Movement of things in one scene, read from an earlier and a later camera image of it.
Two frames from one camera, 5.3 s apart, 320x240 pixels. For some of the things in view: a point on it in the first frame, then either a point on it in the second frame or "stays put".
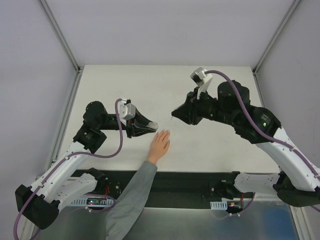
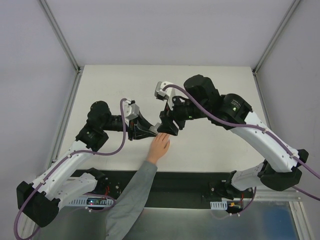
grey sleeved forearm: [121, 218] stays put
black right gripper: [194, 107] to [171, 117]
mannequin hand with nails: [159, 145] stays put
